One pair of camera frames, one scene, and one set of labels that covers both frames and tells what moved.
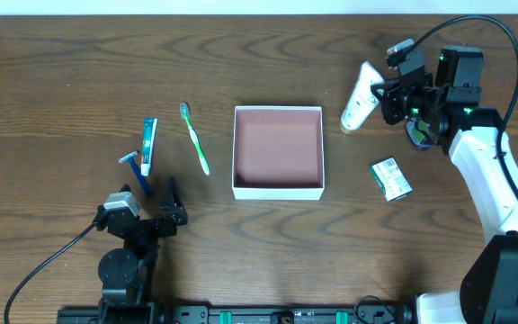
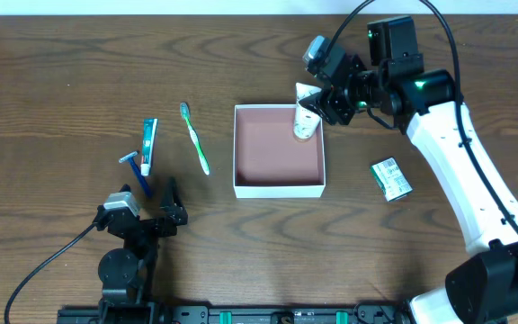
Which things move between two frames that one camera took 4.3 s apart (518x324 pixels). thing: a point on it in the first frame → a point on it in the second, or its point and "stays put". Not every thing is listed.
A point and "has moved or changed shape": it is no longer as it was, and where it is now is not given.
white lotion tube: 361,101 has moved or changed shape
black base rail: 237,313 stays put
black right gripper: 391,103 → 337,99
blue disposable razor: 141,178 stays put
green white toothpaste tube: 149,130 stays put
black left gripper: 147,225 stays put
